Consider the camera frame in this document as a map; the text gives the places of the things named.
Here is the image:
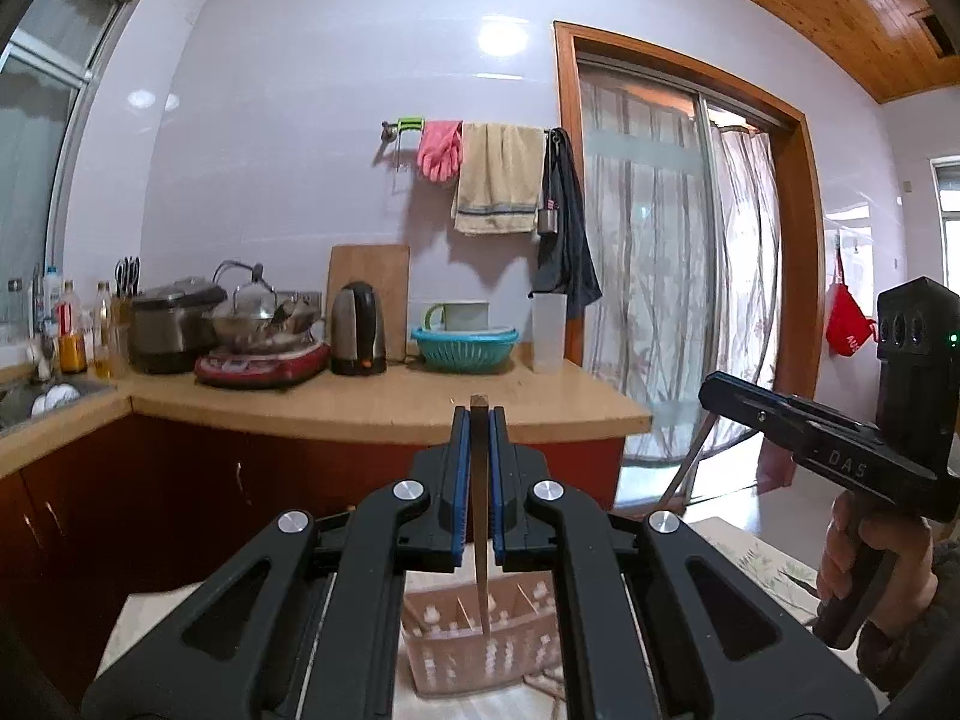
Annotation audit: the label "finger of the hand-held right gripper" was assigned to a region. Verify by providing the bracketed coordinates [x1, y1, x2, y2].
[705, 372, 877, 434]
[698, 388, 809, 463]

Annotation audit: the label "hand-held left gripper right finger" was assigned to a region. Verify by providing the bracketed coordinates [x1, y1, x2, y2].
[487, 406, 880, 720]

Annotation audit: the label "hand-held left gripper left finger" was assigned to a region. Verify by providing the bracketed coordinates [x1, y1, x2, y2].
[81, 405, 473, 720]

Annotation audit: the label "pink plastic utensil basket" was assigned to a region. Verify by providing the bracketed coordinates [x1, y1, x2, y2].
[400, 565, 565, 696]

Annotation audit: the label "person's right forearm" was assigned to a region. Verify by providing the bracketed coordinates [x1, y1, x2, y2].
[855, 532, 960, 700]

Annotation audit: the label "person's right hand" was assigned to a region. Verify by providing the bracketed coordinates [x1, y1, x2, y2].
[814, 490, 940, 629]

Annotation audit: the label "red hanging bag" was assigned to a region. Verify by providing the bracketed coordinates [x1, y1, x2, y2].
[824, 250, 879, 358]

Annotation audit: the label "beige kitchen countertop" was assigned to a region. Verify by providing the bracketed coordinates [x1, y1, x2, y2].
[0, 356, 654, 478]

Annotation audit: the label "floral tablecloth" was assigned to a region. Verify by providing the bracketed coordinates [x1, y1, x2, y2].
[96, 514, 826, 720]

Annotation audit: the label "teal plastic colander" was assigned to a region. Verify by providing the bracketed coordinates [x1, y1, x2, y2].
[410, 324, 521, 374]

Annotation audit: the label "sheer floral curtain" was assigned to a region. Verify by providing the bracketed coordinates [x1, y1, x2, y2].
[580, 78, 782, 482]

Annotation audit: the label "white translucent container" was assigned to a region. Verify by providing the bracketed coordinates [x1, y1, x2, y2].
[530, 292, 568, 375]

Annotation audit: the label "steel electric kettle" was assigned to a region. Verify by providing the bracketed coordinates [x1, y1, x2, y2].
[329, 280, 388, 377]

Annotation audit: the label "dark grey cloth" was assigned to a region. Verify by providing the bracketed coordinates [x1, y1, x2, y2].
[528, 127, 604, 320]

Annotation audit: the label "red induction cooker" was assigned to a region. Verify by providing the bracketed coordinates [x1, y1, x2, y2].
[194, 340, 332, 390]

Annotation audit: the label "wooden cutting board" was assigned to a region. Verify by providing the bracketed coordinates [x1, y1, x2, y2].
[327, 243, 412, 362]

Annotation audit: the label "beige towel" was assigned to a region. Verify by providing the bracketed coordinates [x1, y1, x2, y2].
[451, 121, 545, 236]

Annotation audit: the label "grey rice cooker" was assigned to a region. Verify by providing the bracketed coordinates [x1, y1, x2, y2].
[128, 278, 228, 375]

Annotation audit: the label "pink rubber gloves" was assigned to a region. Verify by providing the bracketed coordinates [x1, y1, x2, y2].
[415, 119, 464, 183]

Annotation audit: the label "ceiling vent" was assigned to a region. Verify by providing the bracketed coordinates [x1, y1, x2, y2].
[918, 10, 959, 59]

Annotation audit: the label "yellow oil bottle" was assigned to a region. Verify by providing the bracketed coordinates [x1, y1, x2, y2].
[93, 281, 114, 379]

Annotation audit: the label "white bowls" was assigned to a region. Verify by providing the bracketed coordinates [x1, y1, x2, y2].
[30, 382, 80, 416]

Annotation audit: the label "red label oil bottle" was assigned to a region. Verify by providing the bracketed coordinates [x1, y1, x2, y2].
[58, 280, 89, 375]

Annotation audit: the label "steel kitchen sink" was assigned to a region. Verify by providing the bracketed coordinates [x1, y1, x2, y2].
[0, 379, 100, 430]

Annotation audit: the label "white plastic bottle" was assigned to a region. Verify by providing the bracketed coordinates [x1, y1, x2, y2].
[41, 265, 62, 340]

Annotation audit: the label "wooden frame sliding door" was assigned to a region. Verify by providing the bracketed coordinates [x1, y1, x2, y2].
[553, 20, 827, 512]

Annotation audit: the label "white green handled mug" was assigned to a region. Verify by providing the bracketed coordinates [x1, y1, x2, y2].
[423, 301, 491, 332]

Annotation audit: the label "small white frame window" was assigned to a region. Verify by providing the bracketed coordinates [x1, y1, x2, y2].
[929, 155, 960, 242]

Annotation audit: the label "steel towel rail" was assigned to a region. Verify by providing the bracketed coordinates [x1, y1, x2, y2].
[378, 118, 557, 148]

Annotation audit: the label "aluminium frame window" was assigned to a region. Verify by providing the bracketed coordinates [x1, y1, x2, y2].
[0, 0, 145, 350]

